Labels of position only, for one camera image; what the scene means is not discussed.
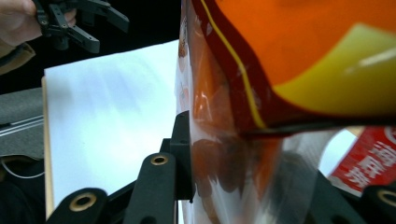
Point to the white table mat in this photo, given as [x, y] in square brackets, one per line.
[109, 124]

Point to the orange clear seasoning packet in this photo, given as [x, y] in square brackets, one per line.
[280, 46]

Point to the large black red packet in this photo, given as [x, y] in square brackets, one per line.
[373, 161]

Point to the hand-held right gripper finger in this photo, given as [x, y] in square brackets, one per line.
[182, 161]

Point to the aluminium floor rail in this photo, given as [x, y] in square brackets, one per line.
[21, 124]

